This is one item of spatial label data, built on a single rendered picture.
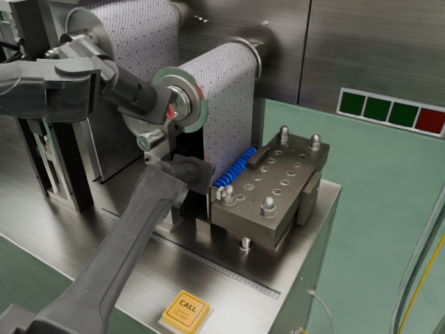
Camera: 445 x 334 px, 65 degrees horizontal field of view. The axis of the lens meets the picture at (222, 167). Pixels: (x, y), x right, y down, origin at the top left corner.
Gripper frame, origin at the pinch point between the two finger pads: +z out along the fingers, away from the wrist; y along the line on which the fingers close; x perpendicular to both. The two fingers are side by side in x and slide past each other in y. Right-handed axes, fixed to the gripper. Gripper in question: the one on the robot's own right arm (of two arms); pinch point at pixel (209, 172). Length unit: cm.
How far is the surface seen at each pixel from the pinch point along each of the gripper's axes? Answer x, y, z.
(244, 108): 17.1, 0.2, 9.7
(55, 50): 18.1, -29.9, -23.7
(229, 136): 9.3, 0.2, 5.2
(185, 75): 19.8, -3.6, -14.3
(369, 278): -50, 44, 128
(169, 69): 20.2, -7.3, -14.5
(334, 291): -58, 30, 112
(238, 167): 1.9, 3.1, 9.5
